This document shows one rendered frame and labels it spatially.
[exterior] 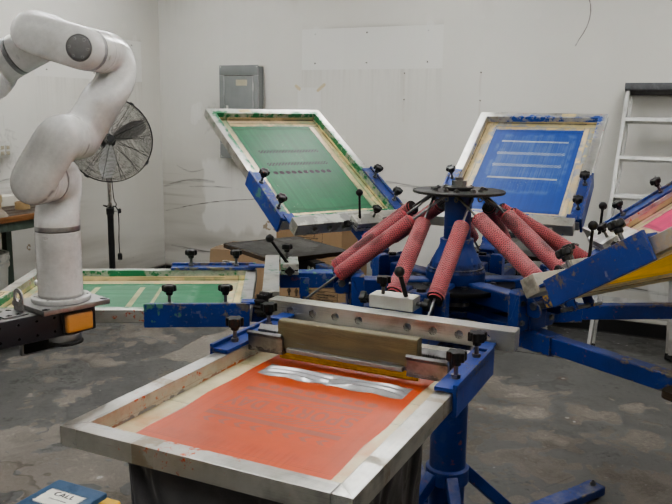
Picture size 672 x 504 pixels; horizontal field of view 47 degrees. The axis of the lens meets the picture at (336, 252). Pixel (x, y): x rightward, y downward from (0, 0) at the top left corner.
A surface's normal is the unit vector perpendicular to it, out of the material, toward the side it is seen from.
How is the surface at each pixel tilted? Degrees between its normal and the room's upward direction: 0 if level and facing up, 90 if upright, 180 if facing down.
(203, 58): 90
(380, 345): 90
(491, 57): 90
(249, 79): 90
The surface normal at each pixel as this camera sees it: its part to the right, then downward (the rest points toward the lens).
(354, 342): -0.44, 0.16
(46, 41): -0.15, 0.24
